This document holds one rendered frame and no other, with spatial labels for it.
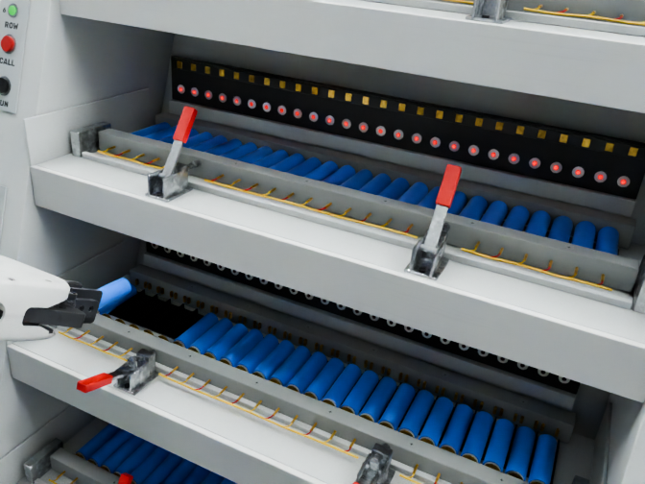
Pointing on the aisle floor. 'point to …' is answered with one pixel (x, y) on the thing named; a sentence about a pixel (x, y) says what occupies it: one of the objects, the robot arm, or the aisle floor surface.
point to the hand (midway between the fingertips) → (70, 301)
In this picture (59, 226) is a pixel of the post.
